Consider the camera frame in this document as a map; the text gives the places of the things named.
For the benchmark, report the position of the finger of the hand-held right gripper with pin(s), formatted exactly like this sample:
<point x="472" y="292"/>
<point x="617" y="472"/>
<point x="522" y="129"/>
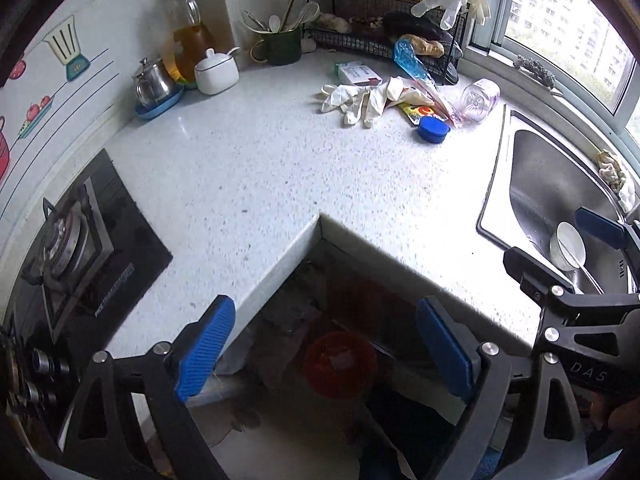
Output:
<point x="600" y="227"/>
<point x="535" y="270"/>

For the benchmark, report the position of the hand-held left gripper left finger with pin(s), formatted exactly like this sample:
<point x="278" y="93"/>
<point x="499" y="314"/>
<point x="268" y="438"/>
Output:
<point x="205" y="350"/>

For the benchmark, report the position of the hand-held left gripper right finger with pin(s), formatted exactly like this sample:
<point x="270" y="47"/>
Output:
<point x="445" y="350"/>

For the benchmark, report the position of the red plastic bin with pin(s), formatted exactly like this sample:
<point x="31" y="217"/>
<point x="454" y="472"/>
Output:
<point x="340" y="362"/>

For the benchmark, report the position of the purple label plastic bottle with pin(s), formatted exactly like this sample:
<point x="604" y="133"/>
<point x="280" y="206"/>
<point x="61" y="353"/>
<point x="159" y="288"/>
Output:
<point x="480" y="102"/>

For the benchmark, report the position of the small white pink box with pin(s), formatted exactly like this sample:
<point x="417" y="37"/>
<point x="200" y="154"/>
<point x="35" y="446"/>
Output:
<point x="357" y="72"/>

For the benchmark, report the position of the person's right hand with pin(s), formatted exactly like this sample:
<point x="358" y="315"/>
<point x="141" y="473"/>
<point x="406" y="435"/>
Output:
<point x="622" y="415"/>

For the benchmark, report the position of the white bowl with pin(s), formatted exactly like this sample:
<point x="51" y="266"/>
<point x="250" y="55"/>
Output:
<point x="567" y="250"/>

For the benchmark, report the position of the beige rag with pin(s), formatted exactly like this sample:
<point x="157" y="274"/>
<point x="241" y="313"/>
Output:
<point x="612" y="175"/>

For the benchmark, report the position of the stainless steel sink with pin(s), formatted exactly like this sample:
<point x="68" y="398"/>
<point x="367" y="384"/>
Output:
<point x="540" y="180"/>

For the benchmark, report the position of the black gas stove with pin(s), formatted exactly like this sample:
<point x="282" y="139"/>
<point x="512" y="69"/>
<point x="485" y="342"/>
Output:
<point x="125" y="260"/>

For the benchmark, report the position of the steel wool scrubber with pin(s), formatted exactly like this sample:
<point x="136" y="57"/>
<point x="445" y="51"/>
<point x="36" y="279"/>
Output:
<point x="535" y="67"/>

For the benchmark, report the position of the blue round lid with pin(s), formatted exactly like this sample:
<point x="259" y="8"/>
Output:
<point x="433" y="130"/>

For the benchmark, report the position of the red yellow sachet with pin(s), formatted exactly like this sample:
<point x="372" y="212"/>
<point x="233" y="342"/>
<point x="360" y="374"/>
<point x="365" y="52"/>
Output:
<point x="422" y="112"/>

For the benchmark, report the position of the black round lid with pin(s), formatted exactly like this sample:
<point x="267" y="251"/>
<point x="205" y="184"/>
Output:
<point x="451" y="77"/>

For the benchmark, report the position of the blue clear plastic wrapper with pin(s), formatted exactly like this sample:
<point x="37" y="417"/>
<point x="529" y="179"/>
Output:
<point x="412" y="57"/>

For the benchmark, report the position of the blue saucer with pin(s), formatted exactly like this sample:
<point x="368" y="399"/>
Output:
<point x="160" y="107"/>

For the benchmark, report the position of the ginger root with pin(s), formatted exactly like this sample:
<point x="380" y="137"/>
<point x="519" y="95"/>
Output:
<point x="422" y="45"/>

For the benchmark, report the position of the steel teapot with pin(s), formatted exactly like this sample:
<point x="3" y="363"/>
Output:
<point x="152" y="82"/>

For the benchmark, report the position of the dark brown bundle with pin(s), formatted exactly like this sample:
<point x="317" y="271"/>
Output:
<point x="415" y="25"/>

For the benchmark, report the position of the white lidded jar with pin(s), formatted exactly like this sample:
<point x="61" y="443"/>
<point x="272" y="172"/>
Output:
<point x="216" y="72"/>

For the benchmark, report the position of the green enamel mug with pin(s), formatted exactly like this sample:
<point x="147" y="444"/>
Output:
<point x="277" y="49"/>

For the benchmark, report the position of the glass oil bottle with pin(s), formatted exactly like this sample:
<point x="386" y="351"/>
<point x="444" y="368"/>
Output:
<point x="187" y="40"/>

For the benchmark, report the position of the garlic bulbs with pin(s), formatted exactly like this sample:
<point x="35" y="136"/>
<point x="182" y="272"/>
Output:
<point x="332" y="22"/>

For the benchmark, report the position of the brown wooden chopstick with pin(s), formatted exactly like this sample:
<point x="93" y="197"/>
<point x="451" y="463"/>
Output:
<point x="289" y="7"/>

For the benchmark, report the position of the window frame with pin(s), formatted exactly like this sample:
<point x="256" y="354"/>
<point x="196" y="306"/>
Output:
<point x="500" y="20"/>

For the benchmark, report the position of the kitchen wall sticker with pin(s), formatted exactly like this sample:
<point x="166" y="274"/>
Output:
<point x="65" y="50"/>

